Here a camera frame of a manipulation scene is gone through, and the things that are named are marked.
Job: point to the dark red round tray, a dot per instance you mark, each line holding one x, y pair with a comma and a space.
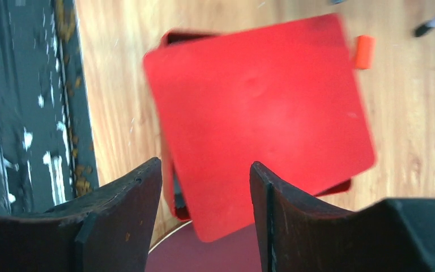
182, 250

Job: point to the red box lid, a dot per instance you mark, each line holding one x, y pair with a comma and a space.
285, 95

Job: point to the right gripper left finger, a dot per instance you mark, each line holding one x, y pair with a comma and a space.
107, 229

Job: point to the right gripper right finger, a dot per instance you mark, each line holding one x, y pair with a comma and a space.
299, 232

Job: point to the grey tripod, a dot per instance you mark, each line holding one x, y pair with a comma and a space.
387, 20

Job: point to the small orange block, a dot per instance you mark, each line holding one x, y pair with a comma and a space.
364, 53

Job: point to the red chocolate box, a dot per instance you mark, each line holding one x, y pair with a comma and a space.
172, 190

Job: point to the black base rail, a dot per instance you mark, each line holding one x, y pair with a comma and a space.
46, 143

